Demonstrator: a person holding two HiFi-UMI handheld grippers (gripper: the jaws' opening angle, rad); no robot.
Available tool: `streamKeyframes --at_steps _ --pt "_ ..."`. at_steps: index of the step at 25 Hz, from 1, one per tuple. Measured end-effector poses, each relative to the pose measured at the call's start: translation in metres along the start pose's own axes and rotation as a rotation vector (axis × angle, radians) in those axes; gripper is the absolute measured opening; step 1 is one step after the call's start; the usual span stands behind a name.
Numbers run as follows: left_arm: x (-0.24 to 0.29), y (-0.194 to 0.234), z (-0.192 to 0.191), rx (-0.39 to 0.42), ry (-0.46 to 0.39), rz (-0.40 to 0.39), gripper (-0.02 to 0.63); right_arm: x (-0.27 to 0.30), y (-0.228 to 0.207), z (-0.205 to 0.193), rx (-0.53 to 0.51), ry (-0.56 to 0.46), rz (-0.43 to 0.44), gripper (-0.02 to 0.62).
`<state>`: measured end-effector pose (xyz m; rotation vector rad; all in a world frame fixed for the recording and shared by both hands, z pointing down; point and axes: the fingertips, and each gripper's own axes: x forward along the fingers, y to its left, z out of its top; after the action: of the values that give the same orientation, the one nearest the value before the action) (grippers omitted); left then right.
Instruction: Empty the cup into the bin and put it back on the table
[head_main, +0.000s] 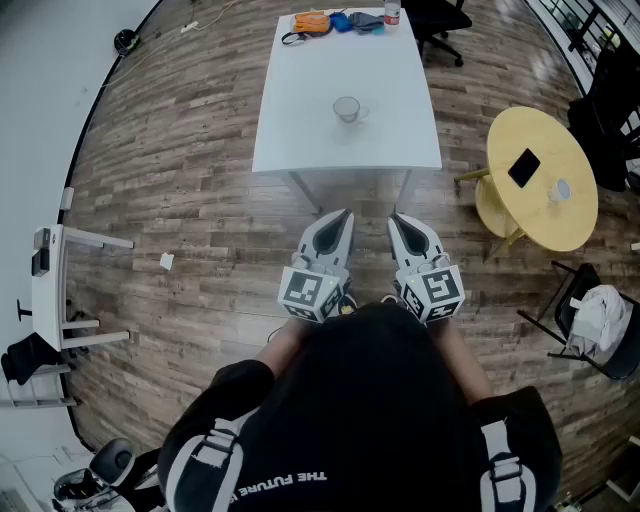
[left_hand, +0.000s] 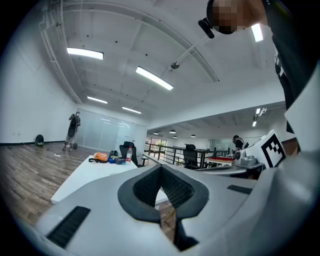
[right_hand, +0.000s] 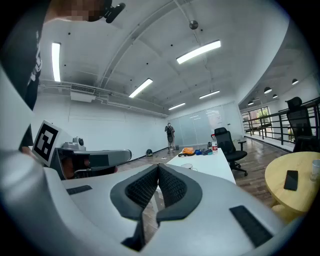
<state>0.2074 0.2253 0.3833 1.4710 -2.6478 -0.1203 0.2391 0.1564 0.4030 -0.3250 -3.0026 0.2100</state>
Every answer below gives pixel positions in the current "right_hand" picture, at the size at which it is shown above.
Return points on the round metal ceiling fixture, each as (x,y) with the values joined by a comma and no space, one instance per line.
(193,25)

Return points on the dark grey pouch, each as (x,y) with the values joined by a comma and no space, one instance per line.
(207,151)

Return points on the person's left forearm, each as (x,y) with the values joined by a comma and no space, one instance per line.
(27,151)

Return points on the person's left hand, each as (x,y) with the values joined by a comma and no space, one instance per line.
(68,166)

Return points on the person's black t-shirt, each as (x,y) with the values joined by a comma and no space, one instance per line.
(17,60)

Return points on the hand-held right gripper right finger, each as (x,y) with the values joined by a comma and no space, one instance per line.
(175,190)

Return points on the white air conditioner unit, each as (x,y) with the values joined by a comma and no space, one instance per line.
(83,93)

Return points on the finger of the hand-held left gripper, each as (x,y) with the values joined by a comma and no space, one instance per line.
(117,156)

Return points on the person's head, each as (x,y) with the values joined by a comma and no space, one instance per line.
(65,8)

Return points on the round wooden table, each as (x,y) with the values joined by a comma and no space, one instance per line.
(282,172)

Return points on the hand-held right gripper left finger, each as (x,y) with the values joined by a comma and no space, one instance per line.
(140,190)

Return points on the frosted glass partition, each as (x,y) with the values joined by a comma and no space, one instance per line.
(200,125)

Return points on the black pendant lamp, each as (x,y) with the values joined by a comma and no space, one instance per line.
(250,103)
(268,90)
(275,96)
(295,82)

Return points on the clear glass cup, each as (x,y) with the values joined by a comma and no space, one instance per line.
(315,170)

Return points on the dark helmet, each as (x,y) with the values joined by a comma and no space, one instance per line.
(149,152)

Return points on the black metal railing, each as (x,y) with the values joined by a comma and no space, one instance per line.
(272,122)

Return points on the black headrest office chair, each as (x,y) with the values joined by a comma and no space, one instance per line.
(298,120)

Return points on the small dark jug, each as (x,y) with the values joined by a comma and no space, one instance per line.
(209,146)

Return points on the orange bag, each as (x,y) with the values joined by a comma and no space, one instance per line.
(188,151)

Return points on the black smartphone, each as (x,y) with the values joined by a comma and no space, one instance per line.
(291,180)

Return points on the white table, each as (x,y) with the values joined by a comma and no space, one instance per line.
(212,165)

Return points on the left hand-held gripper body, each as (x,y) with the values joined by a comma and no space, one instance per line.
(46,142)

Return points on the blue pouch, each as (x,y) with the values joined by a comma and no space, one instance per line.
(198,152)

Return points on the long ceiling light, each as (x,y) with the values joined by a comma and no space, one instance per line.
(209,94)
(177,106)
(198,52)
(140,88)
(56,62)

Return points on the white ceiling pipes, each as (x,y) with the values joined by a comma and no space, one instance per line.
(120,98)

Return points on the clear bottle red label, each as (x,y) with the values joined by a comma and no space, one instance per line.
(214,145)

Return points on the black head camera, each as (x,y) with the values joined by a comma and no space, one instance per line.
(113,11)

